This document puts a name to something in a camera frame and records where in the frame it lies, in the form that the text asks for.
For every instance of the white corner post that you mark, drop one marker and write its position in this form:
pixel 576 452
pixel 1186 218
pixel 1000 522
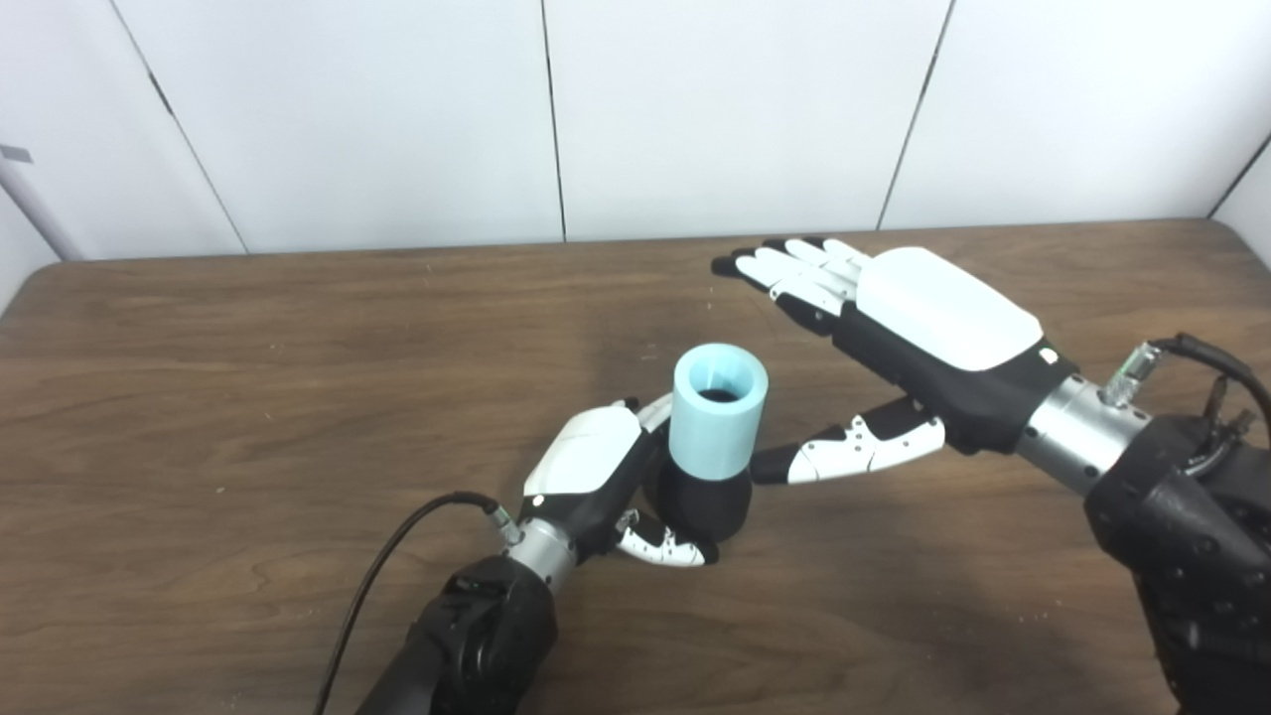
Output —
pixel 40 214

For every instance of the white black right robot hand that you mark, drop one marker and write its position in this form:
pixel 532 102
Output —
pixel 943 318

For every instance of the black nozzle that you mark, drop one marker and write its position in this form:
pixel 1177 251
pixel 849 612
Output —
pixel 705 506

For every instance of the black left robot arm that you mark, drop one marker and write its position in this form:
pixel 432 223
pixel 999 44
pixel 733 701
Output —
pixel 477 636

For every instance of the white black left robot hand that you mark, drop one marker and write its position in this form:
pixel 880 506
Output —
pixel 586 457

